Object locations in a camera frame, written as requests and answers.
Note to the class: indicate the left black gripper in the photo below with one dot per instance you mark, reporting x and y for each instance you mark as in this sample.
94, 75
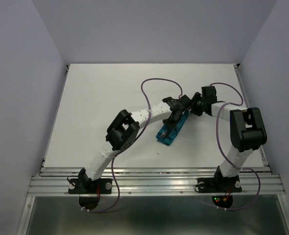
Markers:
170, 125

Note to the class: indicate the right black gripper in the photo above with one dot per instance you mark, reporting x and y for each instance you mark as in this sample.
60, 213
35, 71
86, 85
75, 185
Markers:
196, 96

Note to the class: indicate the teal cloth napkin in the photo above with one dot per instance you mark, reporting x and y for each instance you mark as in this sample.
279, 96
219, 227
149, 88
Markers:
175, 131

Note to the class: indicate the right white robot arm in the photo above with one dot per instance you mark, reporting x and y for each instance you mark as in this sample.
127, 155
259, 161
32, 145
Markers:
247, 134

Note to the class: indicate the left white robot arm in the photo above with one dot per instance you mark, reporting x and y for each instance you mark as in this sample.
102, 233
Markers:
124, 131

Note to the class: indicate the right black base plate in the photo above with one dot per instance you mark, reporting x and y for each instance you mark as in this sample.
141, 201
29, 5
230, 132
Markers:
212, 185

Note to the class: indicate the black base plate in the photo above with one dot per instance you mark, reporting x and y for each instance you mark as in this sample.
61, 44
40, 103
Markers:
212, 185
100, 186

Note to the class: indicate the aluminium front rail frame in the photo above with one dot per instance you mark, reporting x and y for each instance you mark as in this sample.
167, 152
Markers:
157, 200

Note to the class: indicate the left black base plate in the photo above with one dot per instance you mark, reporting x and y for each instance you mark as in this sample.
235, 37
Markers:
100, 186

